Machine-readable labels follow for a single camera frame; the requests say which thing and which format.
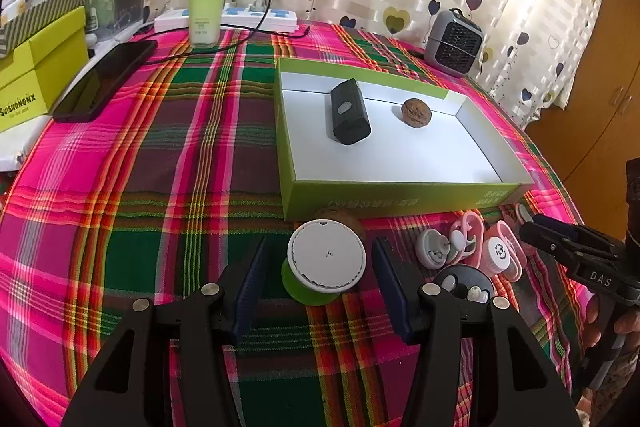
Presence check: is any green cardboard tray box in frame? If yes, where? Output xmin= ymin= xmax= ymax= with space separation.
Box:
xmin=273 ymin=57 xmax=536 ymax=223

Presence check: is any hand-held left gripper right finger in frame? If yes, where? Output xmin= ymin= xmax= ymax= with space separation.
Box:
xmin=370 ymin=237 xmax=583 ymax=427

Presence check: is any person's right forearm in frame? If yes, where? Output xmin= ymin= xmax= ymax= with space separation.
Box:
xmin=590 ymin=349 xmax=640 ymax=427

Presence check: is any grey white round holder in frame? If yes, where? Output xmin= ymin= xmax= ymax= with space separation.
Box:
xmin=416 ymin=228 xmax=453 ymax=269

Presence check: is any white round bottle cap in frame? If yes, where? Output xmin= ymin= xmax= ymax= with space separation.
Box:
xmin=479 ymin=234 xmax=516 ymax=275

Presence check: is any white power strip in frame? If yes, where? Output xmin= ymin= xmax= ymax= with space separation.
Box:
xmin=154 ymin=4 xmax=299 ymax=34

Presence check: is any plaid tablecloth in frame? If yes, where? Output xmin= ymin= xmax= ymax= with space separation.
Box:
xmin=0 ymin=19 xmax=601 ymax=427

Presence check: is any small black device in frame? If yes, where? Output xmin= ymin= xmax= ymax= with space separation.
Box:
xmin=327 ymin=78 xmax=372 ymax=146

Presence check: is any large pink clip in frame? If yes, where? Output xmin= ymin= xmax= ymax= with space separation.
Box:
xmin=492 ymin=219 xmax=538 ymax=283

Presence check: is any brown walnut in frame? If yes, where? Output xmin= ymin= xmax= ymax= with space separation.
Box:
xmin=401 ymin=98 xmax=433 ymax=128
xmin=315 ymin=208 xmax=367 ymax=240

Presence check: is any white green spool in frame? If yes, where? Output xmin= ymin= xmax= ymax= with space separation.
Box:
xmin=280 ymin=218 xmax=368 ymax=307

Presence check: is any black smartphone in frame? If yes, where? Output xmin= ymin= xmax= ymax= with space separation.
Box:
xmin=52 ymin=39 xmax=158 ymax=124

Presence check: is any person's right hand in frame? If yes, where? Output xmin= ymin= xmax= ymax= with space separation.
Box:
xmin=582 ymin=294 xmax=640 ymax=360

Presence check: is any black round case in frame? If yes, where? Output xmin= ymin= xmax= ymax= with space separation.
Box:
xmin=435 ymin=264 xmax=496 ymax=308

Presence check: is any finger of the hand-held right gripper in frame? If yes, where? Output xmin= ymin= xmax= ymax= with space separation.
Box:
xmin=519 ymin=222 xmax=581 ymax=275
xmin=530 ymin=213 xmax=626 ymax=253

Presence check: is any pink holder with grey knob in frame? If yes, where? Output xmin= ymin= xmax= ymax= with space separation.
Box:
xmin=510 ymin=202 xmax=536 ymax=228

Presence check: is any wooden cabinet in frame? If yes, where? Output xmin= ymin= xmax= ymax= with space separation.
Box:
xmin=525 ymin=0 xmax=640 ymax=228

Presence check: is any pink clip with grey insert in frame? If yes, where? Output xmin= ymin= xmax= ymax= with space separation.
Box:
xmin=447 ymin=212 xmax=483 ymax=265

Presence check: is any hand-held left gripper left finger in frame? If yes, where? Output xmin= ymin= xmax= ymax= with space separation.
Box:
xmin=60 ymin=237 xmax=273 ymax=427

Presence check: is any striped cardboard box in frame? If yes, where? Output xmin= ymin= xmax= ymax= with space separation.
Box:
xmin=0 ymin=0 xmax=88 ymax=58

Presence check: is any small grey heater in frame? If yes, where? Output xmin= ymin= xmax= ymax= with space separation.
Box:
xmin=424 ymin=8 xmax=483 ymax=79

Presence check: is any yellow-green shoe box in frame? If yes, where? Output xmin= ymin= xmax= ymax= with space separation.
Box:
xmin=0 ymin=6 xmax=90 ymax=135

